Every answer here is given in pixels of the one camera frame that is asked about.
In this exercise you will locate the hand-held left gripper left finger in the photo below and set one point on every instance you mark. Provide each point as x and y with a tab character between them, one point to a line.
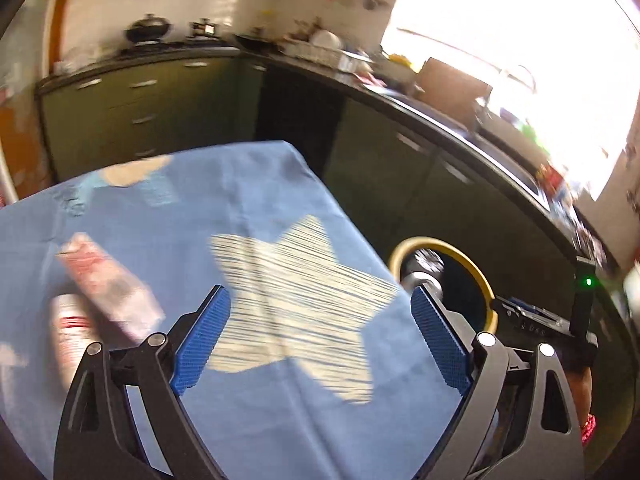
202	340

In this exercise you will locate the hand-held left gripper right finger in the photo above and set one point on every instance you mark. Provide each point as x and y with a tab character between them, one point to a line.
440	340

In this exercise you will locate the silver item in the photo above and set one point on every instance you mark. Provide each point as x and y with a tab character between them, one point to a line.
425	262

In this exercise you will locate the red white toothpaste tube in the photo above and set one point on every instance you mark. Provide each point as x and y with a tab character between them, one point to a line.
107	280

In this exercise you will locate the person's right forearm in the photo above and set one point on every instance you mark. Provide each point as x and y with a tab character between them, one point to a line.
582	392

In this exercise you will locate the blue star-print tablecloth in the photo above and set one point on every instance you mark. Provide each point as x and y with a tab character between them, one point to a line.
250	200

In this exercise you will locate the red packets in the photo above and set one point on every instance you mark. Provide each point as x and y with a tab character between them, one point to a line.
552	177

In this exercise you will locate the stainless steel sink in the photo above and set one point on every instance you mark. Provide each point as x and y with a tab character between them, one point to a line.
520	175

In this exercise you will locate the green door cabinet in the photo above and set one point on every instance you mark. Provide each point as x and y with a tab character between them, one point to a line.
425	180

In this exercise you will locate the green drawer cabinet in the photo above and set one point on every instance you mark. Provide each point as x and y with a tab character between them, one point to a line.
150	110

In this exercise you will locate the black kitchen countertop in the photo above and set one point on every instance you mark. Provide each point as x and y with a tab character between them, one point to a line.
390	100

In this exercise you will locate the brown cardboard box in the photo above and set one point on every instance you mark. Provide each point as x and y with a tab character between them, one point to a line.
450	87

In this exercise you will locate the white dish rack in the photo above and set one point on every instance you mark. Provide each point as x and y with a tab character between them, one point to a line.
325	47

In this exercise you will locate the black wok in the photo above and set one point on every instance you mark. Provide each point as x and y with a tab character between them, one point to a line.
147	30

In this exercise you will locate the orange door frame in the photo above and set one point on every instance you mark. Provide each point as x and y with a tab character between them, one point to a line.
62	20

